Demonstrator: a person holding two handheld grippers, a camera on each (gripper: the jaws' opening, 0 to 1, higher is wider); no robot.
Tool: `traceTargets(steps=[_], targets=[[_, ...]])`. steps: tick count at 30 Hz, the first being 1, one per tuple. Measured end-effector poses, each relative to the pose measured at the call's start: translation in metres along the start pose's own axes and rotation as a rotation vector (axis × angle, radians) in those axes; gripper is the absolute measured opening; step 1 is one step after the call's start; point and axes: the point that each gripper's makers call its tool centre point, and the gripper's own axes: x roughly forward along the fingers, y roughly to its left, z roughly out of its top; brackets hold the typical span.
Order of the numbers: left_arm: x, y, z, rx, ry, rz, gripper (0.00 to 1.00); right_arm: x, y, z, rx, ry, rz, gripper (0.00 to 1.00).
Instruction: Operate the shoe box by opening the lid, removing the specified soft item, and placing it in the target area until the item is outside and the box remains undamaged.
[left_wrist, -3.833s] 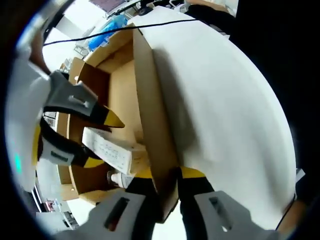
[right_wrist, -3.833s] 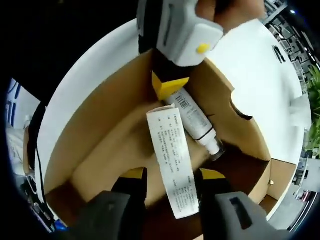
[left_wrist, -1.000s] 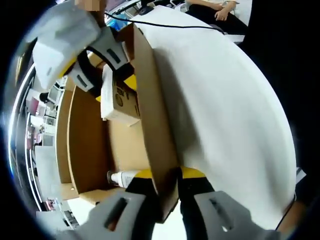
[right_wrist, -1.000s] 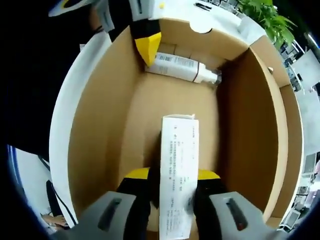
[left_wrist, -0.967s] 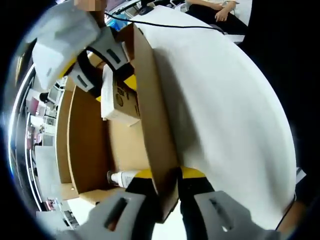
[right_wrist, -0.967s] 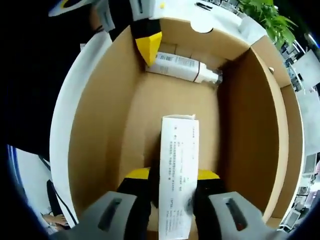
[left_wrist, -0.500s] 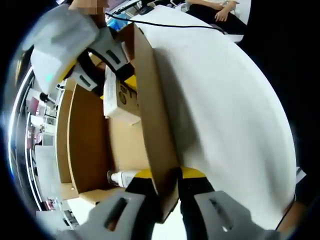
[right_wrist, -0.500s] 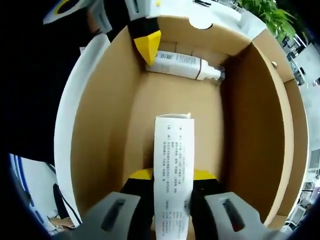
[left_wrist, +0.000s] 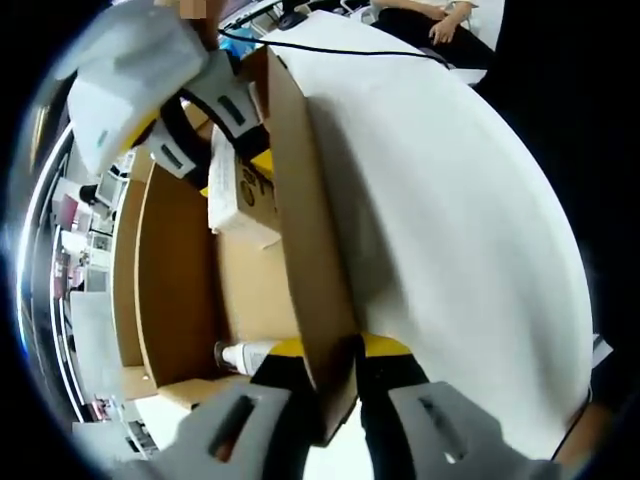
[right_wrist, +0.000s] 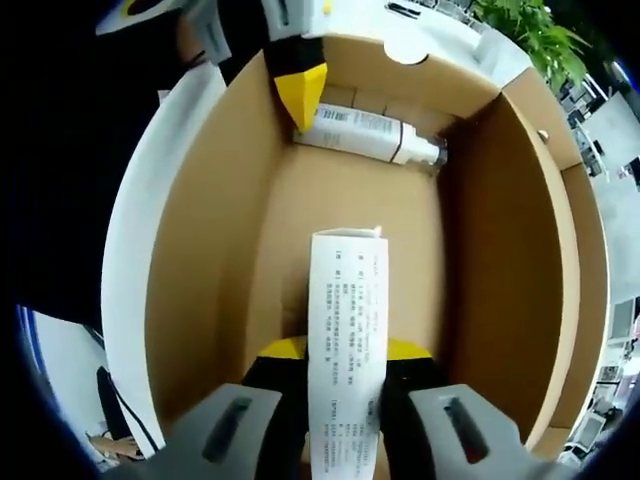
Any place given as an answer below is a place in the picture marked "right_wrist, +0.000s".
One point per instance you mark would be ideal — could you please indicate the white bottle with clear cap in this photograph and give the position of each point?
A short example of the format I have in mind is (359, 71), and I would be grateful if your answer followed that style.
(360, 132)

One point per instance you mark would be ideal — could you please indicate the black slim object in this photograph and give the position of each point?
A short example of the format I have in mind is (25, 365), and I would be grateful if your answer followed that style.
(405, 10)

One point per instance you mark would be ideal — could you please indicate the person's black shirt torso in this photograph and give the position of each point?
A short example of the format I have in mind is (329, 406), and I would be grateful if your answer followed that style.
(75, 175)

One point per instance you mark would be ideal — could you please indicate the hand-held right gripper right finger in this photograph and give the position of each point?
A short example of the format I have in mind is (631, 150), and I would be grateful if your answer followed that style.
(415, 380)

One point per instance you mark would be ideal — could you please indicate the white printed carton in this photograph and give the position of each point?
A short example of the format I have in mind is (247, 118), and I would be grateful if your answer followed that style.
(350, 325)

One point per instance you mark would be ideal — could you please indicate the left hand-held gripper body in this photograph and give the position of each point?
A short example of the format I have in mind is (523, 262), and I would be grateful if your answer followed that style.
(130, 17)

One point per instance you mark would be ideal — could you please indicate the brown cardboard shoe box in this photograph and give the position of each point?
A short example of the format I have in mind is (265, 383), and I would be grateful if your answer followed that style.
(360, 200)

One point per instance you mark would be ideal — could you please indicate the green plant in white pot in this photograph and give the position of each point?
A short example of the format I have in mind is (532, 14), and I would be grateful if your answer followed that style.
(540, 30)

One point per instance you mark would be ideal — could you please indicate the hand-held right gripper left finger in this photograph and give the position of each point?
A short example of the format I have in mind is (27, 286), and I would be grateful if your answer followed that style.
(280, 395)

